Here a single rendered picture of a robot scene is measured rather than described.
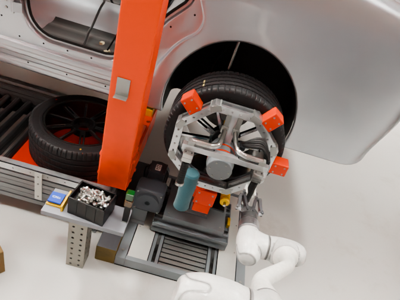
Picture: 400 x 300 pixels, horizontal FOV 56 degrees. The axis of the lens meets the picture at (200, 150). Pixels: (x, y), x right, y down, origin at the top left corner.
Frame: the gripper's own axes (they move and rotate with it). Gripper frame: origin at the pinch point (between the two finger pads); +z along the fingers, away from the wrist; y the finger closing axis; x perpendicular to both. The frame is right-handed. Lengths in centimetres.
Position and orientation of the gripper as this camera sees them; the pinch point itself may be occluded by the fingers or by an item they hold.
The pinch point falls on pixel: (250, 191)
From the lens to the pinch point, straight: 186.9
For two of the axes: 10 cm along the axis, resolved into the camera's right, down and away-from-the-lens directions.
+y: 9.6, 2.8, 0.5
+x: 2.5, -7.6, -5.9
